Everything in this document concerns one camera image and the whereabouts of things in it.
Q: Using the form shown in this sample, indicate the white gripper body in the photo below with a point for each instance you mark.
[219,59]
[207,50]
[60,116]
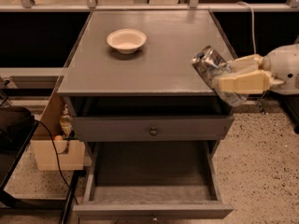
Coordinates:
[284,67]

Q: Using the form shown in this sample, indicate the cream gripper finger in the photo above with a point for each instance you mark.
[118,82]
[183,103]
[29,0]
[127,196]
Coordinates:
[255,82]
[247,63]

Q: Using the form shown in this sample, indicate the silver blue redbull can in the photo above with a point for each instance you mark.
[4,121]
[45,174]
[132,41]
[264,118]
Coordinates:
[210,66]

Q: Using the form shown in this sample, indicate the round brass drawer knob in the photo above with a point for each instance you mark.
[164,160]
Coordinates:
[153,132]

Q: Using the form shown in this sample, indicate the grey wooden drawer cabinet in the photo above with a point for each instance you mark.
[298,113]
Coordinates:
[156,80]

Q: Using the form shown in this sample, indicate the grey top drawer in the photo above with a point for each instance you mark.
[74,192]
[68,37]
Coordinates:
[170,128]

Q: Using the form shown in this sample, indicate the open grey middle drawer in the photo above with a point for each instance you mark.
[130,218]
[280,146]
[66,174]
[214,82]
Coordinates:
[152,181]

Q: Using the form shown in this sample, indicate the white bowl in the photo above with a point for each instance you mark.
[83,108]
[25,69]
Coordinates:
[126,41]

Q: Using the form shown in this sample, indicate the cardboard box with items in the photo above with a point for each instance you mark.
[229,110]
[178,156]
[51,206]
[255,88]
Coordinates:
[52,152]

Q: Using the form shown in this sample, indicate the black cart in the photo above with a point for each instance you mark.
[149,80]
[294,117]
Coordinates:
[17,127]

